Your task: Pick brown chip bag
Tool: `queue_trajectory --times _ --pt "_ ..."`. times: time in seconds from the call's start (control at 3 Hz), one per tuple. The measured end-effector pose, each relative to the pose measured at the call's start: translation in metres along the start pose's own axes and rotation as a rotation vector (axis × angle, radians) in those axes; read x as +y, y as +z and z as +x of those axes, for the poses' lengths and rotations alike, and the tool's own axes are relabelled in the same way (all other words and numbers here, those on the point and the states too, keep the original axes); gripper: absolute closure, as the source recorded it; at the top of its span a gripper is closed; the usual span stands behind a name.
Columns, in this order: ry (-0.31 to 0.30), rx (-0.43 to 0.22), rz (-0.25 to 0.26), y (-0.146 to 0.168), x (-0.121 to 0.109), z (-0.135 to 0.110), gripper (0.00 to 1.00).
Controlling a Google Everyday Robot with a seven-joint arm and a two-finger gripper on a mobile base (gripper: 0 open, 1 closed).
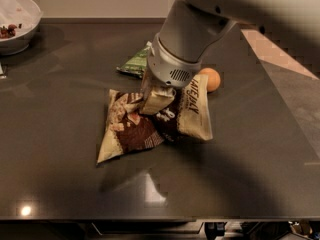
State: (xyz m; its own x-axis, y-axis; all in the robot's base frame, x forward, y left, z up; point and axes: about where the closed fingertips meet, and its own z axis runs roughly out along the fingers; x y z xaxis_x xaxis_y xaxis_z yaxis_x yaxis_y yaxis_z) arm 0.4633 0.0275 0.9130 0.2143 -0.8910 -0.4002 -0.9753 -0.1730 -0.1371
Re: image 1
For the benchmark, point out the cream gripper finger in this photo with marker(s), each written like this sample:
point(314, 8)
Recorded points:
point(146, 84)
point(156, 98)

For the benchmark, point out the green chip bag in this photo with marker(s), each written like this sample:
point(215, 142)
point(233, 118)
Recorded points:
point(136, 65)

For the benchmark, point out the orange ball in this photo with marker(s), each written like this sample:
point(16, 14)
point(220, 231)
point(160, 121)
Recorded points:
point(214, 79)

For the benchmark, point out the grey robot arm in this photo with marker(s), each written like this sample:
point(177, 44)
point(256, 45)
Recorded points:
point(192, 26)

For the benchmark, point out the white bowl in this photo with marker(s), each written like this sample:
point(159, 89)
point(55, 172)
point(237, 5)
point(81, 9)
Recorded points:
point(19, 20)

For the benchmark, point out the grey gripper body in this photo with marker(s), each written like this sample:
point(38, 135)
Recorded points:
point(165, 71)

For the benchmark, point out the brown chip bag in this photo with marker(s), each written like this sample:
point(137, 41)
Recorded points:
point(128, 130)

